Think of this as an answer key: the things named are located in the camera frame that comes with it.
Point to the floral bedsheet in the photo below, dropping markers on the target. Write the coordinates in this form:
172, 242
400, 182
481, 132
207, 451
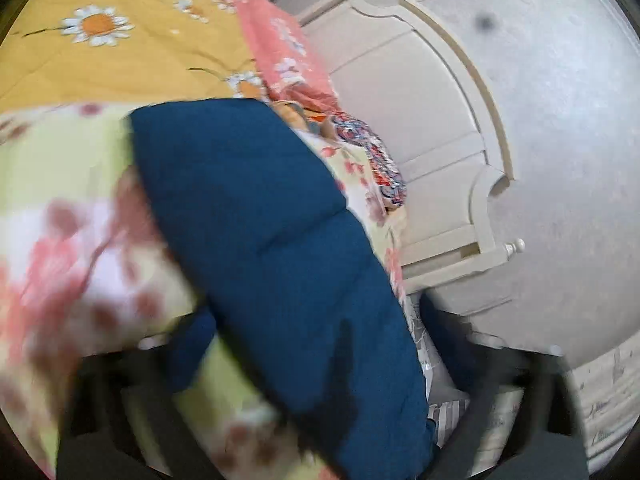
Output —
60, 210

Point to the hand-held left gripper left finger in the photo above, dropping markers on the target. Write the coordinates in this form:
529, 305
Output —
192, 347

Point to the blue puffer jacket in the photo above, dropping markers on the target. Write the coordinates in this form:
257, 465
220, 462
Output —
260, 235

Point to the yellow daisy quilt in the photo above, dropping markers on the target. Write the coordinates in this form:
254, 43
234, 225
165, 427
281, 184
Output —
125, 65

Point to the pink floral pillow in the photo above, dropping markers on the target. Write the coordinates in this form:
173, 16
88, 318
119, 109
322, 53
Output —
280, 55

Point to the embroidered patterned pillow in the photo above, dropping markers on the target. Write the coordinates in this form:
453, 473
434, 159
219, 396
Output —
375, 155

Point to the white wooden bed headboard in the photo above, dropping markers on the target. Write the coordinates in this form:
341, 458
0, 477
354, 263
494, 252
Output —
400, 85

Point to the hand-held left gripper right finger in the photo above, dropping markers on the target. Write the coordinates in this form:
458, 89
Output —
450, 347

